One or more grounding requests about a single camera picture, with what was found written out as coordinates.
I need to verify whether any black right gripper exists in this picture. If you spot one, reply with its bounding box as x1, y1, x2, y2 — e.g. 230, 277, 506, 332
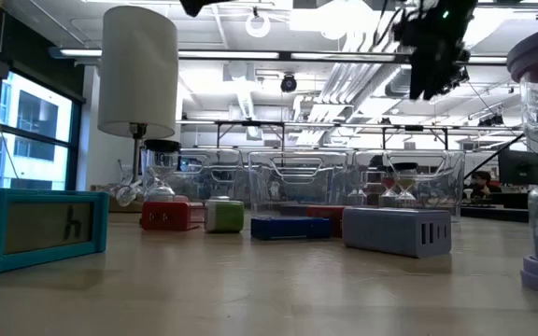
392, 0, 478, 102

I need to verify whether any green sand hourglass marked 3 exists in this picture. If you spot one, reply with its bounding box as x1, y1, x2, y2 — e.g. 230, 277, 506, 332
392, 161, 419, 209

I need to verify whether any blue sand hourglass marked 10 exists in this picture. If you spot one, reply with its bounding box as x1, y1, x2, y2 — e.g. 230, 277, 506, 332
140, 138, 182, 203

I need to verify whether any lavender box with slots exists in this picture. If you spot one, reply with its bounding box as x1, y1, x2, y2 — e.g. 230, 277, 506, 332
342, 206, 453, 259

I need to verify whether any red rectangular box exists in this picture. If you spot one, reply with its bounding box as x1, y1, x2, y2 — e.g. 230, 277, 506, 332
305, 204, 345, 238

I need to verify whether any blue rectangular box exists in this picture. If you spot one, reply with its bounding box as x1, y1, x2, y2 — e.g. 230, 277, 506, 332
249, 216, 333, 242

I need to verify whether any green white adapter cube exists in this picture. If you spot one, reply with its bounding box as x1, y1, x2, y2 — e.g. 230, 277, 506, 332
204, 195, 246, 234

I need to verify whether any teal digital clock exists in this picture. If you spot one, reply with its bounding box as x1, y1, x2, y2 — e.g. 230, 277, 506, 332
0, 187, 110, 277

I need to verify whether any long linear ceiling light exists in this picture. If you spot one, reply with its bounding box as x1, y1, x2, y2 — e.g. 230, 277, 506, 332
177, 49, 508, 64

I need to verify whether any white cylinder shade table lamp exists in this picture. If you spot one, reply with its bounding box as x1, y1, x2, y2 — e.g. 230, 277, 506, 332
90, 5, 179, 215

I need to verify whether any clear plastic bin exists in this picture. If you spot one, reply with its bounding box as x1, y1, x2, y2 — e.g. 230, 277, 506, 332
248, 149, 352, 219
350, 148, 466, 221
175, 147, 252, 206

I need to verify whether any person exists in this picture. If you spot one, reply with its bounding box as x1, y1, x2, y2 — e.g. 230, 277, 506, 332
465, 170, 503, 201

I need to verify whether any black computer monitor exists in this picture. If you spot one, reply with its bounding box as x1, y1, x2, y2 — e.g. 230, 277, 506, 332
497, 147, 538, 187

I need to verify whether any fluorescent ceiling light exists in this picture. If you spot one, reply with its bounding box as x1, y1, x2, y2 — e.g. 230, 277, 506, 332
48, 46, 105, 61

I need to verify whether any black desk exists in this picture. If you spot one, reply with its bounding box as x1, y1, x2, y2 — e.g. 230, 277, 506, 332
460, 190, 531, 224

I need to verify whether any red plug adapter box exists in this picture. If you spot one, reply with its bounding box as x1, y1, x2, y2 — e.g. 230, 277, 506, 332
140, 200, 205, 232

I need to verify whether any white ring ceiling fixture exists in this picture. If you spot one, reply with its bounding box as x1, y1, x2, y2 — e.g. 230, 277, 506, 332
244, 8, 273, 39

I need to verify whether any black ceiling rail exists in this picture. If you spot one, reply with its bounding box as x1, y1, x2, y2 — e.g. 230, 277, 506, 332
476, 1, 538, 21

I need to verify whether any thin black taut cable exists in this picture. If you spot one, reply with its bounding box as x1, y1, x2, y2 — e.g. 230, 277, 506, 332
470, 133, 526, 173

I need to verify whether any white ceiling duct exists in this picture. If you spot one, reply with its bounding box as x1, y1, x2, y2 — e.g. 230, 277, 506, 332
224, 60, 257, 121

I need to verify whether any black ceiling dome camera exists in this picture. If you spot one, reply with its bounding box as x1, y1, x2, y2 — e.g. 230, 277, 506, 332
279, 73, 299, 94

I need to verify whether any black metal rack frame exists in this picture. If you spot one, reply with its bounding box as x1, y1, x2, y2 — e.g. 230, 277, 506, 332
177, 119, 450, 151

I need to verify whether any white lamp cable bundle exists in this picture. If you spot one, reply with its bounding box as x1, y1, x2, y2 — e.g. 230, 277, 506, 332
107, 158, 147, 208

